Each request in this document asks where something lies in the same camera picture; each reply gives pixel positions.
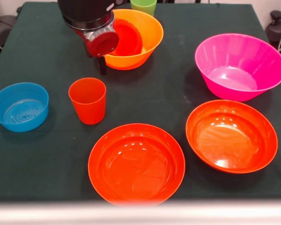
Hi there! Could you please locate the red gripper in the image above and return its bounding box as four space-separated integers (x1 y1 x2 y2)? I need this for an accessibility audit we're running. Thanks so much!
83 27 120 75

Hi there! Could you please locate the small red bowl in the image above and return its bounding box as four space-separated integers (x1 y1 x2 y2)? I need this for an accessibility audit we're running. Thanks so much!
112 18 143 56

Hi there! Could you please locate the red cup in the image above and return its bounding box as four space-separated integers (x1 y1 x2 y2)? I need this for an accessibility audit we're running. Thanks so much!
68 77 107 125

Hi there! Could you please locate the large orange bowl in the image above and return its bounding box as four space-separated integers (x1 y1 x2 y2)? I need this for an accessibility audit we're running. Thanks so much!
103 8 164 70

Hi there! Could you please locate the blue bowl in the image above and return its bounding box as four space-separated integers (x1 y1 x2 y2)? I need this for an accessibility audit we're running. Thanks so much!
0 82 50 133

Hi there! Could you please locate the large red bowl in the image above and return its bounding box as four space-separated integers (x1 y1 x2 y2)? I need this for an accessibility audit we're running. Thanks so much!
88 123 186 207
185 99 279 174

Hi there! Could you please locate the large pink bowl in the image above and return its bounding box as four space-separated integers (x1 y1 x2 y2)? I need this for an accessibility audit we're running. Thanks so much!
194 33 281 102

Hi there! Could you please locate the green cup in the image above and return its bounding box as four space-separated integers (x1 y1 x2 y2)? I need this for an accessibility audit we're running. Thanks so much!
130 0 157 16

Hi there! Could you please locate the dark green table cloth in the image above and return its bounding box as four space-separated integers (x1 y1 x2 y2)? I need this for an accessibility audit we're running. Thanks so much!
0 1 281 202

